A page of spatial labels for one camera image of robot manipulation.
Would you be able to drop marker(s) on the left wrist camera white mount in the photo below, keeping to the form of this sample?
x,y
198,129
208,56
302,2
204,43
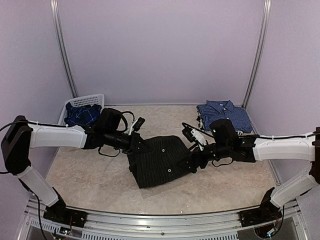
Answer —
x,y
136,125

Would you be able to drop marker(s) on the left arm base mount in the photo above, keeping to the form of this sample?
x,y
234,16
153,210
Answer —
x,y
60,213

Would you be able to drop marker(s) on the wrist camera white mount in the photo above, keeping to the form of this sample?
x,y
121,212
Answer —
x,y
194,136
136,125

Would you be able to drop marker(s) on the black white printed shirt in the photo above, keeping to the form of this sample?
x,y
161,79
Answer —
x,y
240,132

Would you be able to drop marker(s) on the front aluminium rail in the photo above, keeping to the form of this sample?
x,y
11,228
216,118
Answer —
x,y
104,225

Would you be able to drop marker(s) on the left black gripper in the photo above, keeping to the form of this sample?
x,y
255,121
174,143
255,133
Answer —
x,y
135,139

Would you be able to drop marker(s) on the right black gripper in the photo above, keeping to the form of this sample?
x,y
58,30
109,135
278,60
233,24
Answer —
x,y
192,163

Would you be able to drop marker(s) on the blue checked shirt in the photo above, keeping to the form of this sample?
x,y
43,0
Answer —
x,y
224,110

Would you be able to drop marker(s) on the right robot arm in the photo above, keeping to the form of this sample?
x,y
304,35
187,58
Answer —
x,y
254,148

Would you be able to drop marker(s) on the white plastic laundry basket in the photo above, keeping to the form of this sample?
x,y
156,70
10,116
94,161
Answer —
x,y
98,99

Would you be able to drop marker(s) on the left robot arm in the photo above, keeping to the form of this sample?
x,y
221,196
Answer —
x,y
24,135

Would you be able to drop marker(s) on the dark blue plaid shirt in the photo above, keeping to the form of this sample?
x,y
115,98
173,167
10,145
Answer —
x,y
83,115

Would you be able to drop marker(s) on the right aluminium frame post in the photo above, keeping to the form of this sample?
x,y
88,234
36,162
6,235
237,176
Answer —
x,y
258,53

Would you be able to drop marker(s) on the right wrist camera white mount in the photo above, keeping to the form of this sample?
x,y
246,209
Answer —
x,y
194,136

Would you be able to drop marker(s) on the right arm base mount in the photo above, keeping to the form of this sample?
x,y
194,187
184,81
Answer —
x,y
265,212

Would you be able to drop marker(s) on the left aluminium frame post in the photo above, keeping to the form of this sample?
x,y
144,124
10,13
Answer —
x,y
54,5

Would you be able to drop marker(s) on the black pinstripe long sleeve shirt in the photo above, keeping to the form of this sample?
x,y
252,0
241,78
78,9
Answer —
x,y
161,163

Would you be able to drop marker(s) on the aluminium frame post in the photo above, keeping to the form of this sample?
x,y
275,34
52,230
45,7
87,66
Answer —
x,y
258,53
54,5

